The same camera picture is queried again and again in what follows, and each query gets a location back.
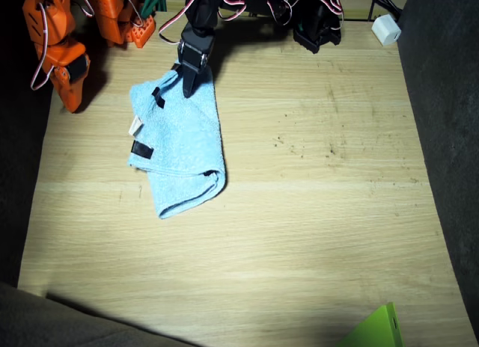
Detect light blue towel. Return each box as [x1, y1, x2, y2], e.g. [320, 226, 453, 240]
[126, 67, 228, 220]

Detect green clamp at orange arm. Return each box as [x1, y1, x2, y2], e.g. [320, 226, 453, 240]
[141, 0, 168, 17]

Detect narrow black foam panel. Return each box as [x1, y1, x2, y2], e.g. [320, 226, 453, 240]
[0, 0, 53, 288]

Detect white power adapter block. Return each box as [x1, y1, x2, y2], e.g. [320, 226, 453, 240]
[371, 13, 403, 47]

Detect wide black foam panel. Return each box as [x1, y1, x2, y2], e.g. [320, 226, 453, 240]
[0, 281, 199, 347]

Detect grey foam panel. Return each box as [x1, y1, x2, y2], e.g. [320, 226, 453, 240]
[396, 0, 479, 347]

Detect black cable bundle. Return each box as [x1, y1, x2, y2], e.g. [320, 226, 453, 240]
[364, 0, 403, 21]

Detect green plastic wedge bracket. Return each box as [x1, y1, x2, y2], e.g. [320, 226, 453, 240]
[335, 301, 405, 347]

